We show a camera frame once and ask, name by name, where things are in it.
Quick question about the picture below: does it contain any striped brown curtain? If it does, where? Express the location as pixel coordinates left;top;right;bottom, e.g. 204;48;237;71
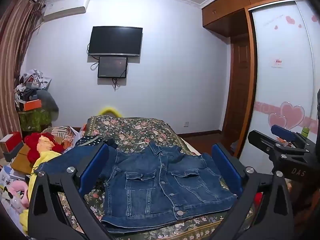
0;0;45;135

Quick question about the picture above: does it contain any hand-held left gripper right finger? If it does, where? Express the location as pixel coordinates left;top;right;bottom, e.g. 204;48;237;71
211;143;295;240

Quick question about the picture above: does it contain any pile of clutter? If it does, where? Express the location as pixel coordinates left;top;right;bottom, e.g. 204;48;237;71
14;69;53;110

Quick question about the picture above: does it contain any yellow cloth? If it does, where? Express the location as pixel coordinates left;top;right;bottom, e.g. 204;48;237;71
19;150;62;236

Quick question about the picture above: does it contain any wooden wardrobe cabinet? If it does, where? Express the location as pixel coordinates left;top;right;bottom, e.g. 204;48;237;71
201;0;304;38

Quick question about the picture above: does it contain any red fuzzy cloth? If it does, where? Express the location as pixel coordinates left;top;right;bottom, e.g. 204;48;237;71
24;132;66;163

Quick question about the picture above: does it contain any geometric patterned cloth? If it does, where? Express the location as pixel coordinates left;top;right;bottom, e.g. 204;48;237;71
41;126;83;151

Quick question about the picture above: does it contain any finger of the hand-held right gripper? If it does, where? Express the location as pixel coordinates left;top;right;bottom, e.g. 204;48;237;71
247;129;311;160
271;124;316;151

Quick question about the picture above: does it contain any red white box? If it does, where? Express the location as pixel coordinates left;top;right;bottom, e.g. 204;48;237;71
0;132;24;153

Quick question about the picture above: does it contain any pink plush toy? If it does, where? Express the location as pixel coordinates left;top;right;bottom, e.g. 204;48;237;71
8;181;31;208

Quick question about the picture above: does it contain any cardboard box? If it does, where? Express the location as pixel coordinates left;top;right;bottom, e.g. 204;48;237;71
11;144;36;176

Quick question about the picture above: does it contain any brown wooden door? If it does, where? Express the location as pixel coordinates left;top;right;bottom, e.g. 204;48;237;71
221;35;258;142

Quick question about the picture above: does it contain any yellow fluffy object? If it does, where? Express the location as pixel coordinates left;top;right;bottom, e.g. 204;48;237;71
98;106;123;118

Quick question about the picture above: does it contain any dark cloth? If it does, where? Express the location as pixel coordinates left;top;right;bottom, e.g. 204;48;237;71
103;138;118;150

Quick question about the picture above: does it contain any green patterned cloth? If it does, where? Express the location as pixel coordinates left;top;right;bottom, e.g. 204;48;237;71
19;109;53;132

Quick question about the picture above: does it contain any white air conditioner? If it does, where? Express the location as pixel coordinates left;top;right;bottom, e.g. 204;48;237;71
41;0;90;23

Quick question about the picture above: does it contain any small black wall monitor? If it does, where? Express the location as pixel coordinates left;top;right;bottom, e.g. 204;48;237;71
97;56;128;79

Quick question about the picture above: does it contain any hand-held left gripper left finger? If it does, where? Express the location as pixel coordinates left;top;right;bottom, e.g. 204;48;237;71
27;144;110;240

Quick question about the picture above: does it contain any orange box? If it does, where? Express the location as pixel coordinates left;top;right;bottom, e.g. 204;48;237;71
23;99;42;111

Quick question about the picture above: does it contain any white heart sliding door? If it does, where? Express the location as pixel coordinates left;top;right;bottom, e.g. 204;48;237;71
246;0;320;160

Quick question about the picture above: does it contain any floral blanket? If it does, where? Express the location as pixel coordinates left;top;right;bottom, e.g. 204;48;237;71
57;115;255;240

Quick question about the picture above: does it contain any black wall television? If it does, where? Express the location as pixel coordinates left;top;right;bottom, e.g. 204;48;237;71
87;26;143;57

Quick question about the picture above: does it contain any blue denim jacket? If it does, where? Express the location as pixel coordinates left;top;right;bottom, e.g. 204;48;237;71
34;140;238;234

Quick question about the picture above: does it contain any polka dot cloth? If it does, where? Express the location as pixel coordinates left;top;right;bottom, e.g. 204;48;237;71
74;135;106;148

